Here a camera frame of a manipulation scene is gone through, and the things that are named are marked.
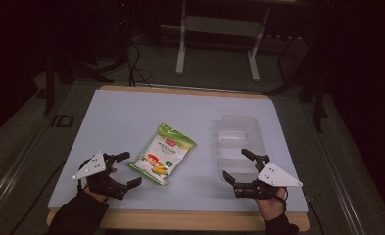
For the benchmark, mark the clear plastic container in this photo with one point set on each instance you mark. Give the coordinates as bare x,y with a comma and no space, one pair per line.
237,137

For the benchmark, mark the white metal desk frame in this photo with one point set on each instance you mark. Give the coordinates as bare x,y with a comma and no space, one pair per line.
219,27

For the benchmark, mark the black metal stand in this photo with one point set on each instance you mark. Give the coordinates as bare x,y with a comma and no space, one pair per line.
317,98
51,84

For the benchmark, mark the person's left hand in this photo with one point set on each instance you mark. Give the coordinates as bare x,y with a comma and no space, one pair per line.
97,196

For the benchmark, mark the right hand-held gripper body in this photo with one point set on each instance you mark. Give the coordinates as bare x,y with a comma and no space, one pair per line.
276,176

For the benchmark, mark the person's right hand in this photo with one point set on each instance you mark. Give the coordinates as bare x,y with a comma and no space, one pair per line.
271,207

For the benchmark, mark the green and white snack packet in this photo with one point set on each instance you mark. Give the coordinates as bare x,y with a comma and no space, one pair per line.
162,153

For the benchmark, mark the light blue table mat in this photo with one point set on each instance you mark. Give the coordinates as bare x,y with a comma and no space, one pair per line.
180,111

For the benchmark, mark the metal floor rail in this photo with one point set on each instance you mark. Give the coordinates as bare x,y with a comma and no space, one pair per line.
340,192
7,186

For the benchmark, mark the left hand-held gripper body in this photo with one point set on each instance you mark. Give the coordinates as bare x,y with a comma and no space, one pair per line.
92,166

